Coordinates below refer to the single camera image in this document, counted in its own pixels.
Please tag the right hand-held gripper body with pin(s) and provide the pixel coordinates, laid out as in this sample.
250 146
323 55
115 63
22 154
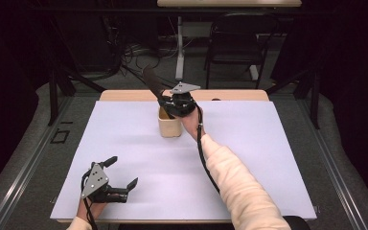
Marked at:
183 102

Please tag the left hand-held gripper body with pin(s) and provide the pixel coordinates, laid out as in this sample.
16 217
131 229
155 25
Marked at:
95 182

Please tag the beige square cup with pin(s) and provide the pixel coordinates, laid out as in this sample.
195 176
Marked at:
169 129

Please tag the black spatula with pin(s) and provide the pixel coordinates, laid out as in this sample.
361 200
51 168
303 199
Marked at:
151 80

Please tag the person's right hand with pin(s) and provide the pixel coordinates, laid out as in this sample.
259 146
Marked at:
193 124

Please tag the person's left hand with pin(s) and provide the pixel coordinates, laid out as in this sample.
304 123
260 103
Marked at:
89 211

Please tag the white table mat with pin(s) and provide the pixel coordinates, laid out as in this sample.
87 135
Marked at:
147 179

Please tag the wooden table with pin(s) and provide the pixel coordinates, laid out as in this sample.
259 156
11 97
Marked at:
124 95

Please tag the short black tape strip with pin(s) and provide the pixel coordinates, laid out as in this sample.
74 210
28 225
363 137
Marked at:
66 122

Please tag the black folding chair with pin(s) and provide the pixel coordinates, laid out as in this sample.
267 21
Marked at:
236 44

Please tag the black metal stand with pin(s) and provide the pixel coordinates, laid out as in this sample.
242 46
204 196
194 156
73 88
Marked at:
53 96
314 96

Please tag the light background desk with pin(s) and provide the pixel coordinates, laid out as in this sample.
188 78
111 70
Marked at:
230 3

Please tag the metal floor rail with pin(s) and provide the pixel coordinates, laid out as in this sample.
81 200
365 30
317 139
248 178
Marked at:
28 166
332 166

